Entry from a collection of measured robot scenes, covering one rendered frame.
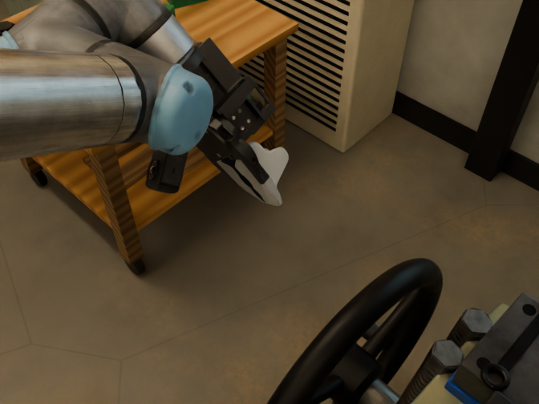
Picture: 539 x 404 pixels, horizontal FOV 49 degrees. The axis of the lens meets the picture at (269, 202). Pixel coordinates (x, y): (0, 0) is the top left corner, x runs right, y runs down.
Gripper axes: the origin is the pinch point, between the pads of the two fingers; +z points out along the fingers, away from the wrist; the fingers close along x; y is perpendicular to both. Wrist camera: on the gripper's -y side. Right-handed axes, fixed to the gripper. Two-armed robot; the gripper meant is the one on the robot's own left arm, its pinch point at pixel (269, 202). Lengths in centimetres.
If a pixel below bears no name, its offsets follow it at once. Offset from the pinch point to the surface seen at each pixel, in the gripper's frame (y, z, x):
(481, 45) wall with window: 103, 47, 52
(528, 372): -9.3, 5.3, -38.0
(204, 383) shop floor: -17, 50, 67
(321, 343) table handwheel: -14.7, 0.0, -24.3
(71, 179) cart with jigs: 3, 0, 107
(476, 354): -10.2, 3.0, -35.4
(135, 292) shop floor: -9, 31, 93
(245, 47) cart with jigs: 49, 0, 66
